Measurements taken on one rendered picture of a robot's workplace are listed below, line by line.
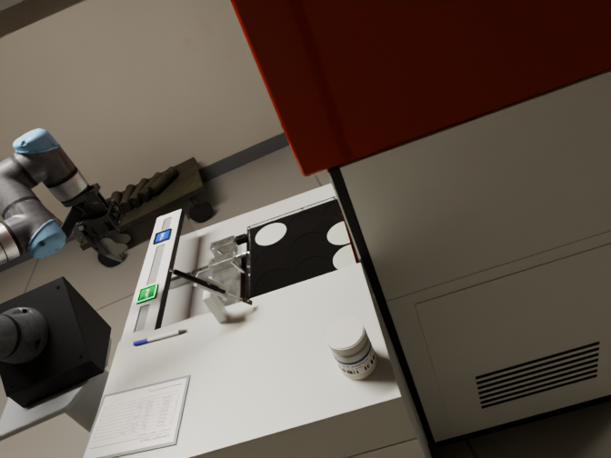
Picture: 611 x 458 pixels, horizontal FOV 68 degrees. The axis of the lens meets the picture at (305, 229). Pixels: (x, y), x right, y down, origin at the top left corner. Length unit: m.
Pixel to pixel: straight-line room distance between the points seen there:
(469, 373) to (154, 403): 0.89
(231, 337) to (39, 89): 3.08
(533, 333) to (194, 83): 3.00
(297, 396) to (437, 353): 0.58
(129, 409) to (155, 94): 2.96
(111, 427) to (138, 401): 0.07
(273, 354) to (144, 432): 0.29
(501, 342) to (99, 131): 3.25
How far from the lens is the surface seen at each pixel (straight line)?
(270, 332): 0.99
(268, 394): 0.90
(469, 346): 1.37
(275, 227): 1.38
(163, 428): 0.98
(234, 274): 1.32
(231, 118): 3.81
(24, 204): 1.06
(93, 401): 1.58
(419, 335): 1.27
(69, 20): 3.71
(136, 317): 1.27
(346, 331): 0.80
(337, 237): 1.24
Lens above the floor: 1.66
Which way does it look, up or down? 35 degrees down
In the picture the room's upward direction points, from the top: 24 degrees counter-clockwise
